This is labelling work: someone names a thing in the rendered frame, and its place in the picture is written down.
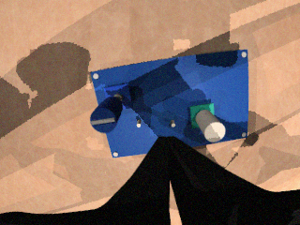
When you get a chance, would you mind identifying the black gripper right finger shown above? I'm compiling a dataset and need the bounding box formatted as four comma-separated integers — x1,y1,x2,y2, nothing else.
166,136,300,225

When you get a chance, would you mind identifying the blue circuit board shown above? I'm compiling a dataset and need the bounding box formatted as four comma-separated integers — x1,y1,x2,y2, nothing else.
90,49,248,158

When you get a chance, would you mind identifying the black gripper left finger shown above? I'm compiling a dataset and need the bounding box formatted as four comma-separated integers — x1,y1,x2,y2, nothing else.
0,136,171,225

